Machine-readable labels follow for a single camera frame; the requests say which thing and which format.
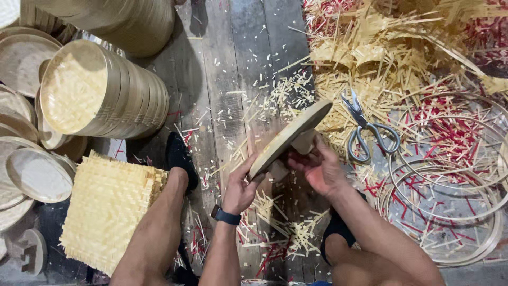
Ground person's right hand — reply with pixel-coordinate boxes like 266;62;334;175
287;134;351;198

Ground person's left hand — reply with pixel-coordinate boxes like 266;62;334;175
221;153;266;216

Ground round wooden tray mould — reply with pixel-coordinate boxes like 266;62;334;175
247;99;334;182
3;228;48;277

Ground dark blue wristwatch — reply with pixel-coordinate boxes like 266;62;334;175
210;204;243;226

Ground grey metal scissors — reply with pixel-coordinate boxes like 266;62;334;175
341;88;401;163

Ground black right sock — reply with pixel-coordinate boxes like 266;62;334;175
320;190;368;266

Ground black sock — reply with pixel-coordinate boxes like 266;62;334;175
320;190;368;266
164;131;199;195

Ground black left sock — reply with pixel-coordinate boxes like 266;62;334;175
164;131;199;195

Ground person's left leg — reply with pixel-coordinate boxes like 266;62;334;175
109;166;190;286

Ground person's leg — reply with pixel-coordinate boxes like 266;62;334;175
109;166;190;286
325;233;401;286

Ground person's right leg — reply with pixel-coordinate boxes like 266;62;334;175
325;233;401;286

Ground heap of bamboo offcuts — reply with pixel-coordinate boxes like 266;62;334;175
175;0;508;279

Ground pile of bamboo hoops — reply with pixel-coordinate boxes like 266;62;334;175
376;91;508;267

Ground stack of square woven mats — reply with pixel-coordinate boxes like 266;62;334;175
59;150;169;277

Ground stack of rimmed woven trays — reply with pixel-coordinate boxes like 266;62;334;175
40;39;170;140
20;0;177;59

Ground pile of loose woven trays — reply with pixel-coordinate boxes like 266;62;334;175
0;26;89;235

